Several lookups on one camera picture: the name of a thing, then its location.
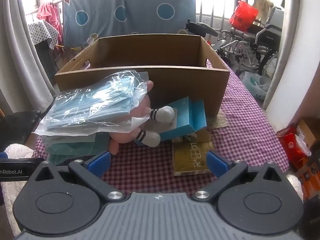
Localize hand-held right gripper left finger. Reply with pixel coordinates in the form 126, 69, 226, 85
29, 151, 125, 203

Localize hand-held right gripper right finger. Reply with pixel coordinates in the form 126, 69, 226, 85
191, 150, 288, 203

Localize teal knitted towel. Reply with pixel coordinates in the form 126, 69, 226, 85
45, 132, 110, 167

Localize pink plush toy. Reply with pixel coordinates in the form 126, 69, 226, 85
109, 80, 175, 155

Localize blue paper carton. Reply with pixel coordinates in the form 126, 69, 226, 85
135, 96, 208, 144

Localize bagged blue face masks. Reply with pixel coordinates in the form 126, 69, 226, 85
34, 70, 150, 137

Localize brown cardboard box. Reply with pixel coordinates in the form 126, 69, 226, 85
54, 34, 230, 117

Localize white fluffy cloth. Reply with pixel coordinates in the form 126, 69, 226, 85
0, 144, 35, 233

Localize gold foil packet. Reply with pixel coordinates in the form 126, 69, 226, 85
171, 129, 213, 177

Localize burlap mat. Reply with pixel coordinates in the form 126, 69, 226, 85
206, 114, 229, 129

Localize red snack packet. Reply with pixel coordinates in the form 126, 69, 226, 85
276, 126, 313, 170

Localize pale green plastic bag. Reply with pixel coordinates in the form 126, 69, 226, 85
241, 71, 274, 100

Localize orange box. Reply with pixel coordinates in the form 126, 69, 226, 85
295, 155, 320, 200

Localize yellow rod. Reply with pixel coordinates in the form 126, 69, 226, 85
55, 44, 84, 52

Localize grey window curtain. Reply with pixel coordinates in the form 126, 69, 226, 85
262, 0, 320, 110
0, 0, 57, 113

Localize black wheelchair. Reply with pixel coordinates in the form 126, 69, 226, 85
215, 6, 285, 77

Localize white polka-dot cloth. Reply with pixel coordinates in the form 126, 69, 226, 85
27, 20, 60, 50

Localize red plastic bag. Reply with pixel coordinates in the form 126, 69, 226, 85
229, 0, 259, 32

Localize pink garment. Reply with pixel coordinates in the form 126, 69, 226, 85
37, 1, 63, 39

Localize beige towel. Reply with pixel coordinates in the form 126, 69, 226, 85
251, 0, 274, 24

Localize blue printed blanket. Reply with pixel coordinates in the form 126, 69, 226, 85
62, 0, 197, 55

